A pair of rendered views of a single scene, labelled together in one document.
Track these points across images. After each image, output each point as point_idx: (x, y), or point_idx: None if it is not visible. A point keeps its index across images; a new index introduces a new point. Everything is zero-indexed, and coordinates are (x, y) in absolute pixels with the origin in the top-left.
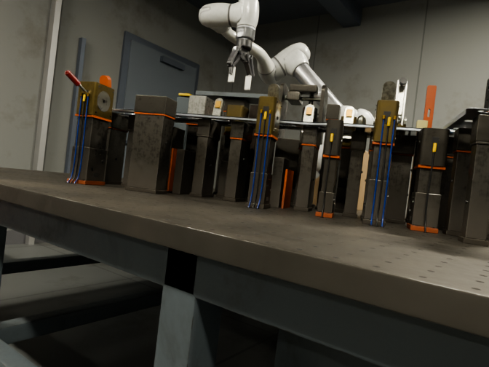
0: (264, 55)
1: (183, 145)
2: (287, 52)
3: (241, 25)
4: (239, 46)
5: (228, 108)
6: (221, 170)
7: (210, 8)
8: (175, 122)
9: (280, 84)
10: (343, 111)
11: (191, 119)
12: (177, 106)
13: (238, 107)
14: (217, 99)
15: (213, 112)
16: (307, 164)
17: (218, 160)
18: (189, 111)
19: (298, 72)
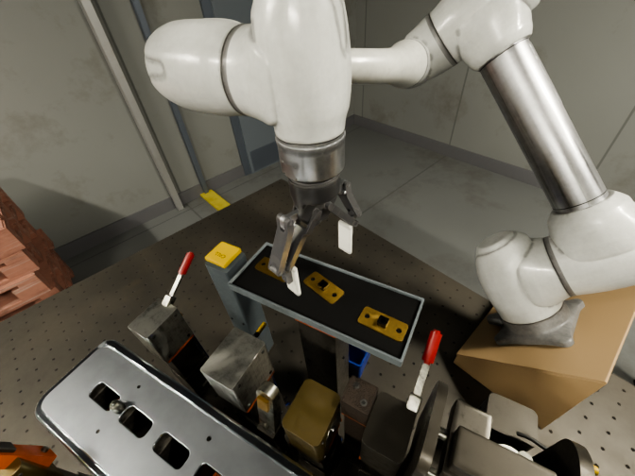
0: (397, 74)
1: (248, 328)
2: (469, 5)
3: (285, 147)
4: (298, 204)
5: (286, 432)
6: (301, 462)
7: (164, 71)
8: (221, 297)
9: (418, 462)
10: (603, 230)
11: (215, 432)
12: (213, 278)
13: (306, 443)
14: (260, 392)
15: (259, 409)
16: None
17: (306, 366)
18: (214, 387)
19: (494, 76)
